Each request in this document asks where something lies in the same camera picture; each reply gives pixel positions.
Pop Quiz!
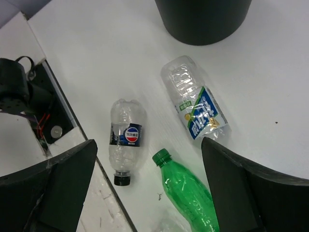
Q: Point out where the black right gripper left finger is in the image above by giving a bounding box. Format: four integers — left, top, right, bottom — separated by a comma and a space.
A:
0, 139, 98, 232

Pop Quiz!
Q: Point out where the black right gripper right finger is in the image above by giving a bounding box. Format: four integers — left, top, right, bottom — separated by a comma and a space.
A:
201, 138, 309, 232

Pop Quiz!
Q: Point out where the black round bin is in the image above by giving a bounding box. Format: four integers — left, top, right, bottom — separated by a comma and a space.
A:
155, 0, 251, 46

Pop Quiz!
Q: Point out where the green plastic bottle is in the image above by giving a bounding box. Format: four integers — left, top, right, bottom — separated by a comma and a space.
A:
152, 148, 220, 232

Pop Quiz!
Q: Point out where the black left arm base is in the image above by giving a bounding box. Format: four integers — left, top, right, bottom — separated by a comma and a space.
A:
0, 57, 74, 144

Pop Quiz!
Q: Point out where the clear bottle blue green label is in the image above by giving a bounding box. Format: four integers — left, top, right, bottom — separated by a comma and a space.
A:
160, 56, 228, 140

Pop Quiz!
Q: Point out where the clear bottle dark Pepsi label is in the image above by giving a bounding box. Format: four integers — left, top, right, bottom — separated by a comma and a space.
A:
109, 99, 146, 187

